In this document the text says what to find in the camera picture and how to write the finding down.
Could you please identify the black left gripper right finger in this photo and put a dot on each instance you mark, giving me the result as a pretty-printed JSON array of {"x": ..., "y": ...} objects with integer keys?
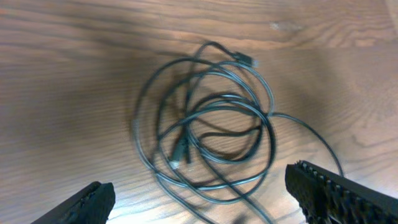
[{"x": 326, "y": 197}]

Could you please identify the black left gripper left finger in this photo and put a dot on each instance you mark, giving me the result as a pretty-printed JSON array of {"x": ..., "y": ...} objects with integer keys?
[{"x": 91, "y": 205}]

